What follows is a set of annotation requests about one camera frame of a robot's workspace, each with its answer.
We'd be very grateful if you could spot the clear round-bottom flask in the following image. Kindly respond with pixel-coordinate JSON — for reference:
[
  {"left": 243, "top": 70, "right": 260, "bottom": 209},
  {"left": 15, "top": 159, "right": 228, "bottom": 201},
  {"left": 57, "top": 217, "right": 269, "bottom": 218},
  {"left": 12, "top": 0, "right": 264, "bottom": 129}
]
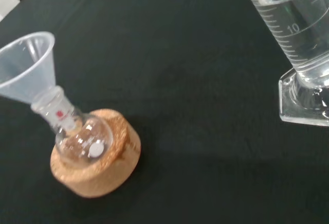
[{"left": 30, "top": 86, "right": 114, "bottom": 167}]

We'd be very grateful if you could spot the black cloth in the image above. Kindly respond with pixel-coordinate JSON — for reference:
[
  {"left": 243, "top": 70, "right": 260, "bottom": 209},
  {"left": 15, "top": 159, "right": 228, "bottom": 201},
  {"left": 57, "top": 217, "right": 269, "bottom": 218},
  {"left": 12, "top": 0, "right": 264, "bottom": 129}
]
[{"left": 0, "top": 0, "right": 329, "bottom": 224}]

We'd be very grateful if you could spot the clear plastic funnel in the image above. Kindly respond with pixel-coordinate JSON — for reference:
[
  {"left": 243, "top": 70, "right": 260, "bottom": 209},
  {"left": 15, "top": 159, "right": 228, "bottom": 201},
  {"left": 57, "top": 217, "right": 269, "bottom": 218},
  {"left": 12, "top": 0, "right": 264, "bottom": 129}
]
[{"left": 0, "top": 31, "right": 64, "bottom": 106}]

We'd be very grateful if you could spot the cork ring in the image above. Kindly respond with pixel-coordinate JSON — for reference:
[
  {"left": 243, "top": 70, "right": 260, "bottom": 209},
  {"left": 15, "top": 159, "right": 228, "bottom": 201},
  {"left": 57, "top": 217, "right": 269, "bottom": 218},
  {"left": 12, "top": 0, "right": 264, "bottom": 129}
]
[{"left": 50, "top": 108, "right": 141, "bottom": 198}]

